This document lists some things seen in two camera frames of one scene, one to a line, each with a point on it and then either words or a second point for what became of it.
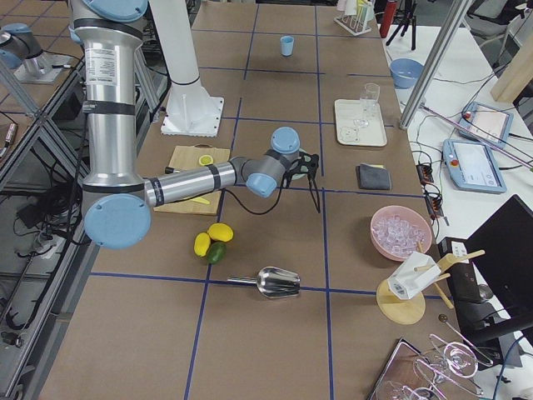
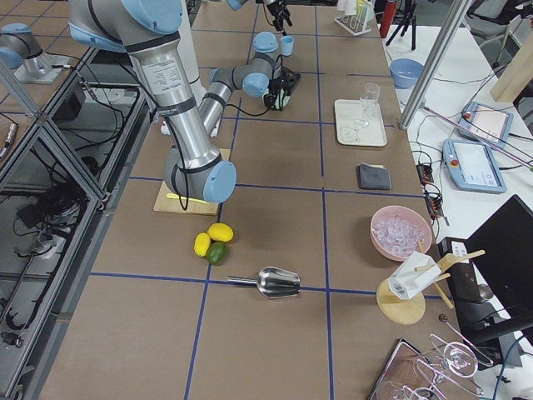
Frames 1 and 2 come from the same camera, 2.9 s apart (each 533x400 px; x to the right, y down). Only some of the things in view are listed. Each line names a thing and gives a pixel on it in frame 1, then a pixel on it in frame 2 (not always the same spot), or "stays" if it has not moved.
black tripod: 403,21 stays
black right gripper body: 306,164 to 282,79
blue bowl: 405,72 stays
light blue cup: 286,45 stays
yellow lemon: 221,232 stays
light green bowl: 303,168 to 281,100
